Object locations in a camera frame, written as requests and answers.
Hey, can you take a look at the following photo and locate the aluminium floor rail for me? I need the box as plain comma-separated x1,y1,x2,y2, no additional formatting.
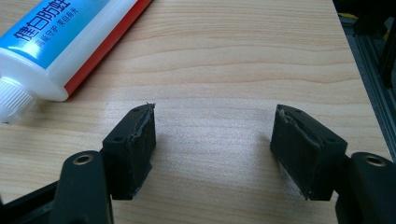
338,14,396,162

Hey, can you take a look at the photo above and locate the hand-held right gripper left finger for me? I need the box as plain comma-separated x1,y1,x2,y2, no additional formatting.
102,103,157,201

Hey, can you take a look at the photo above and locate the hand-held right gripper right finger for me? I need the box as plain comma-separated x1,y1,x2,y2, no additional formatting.
269,104,348,202

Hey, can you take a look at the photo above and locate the white blue toothpaste tube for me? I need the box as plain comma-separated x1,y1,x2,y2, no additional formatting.
0,0,154,125

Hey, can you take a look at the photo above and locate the black metal stand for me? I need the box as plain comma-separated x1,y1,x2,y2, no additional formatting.
332,0,396,89

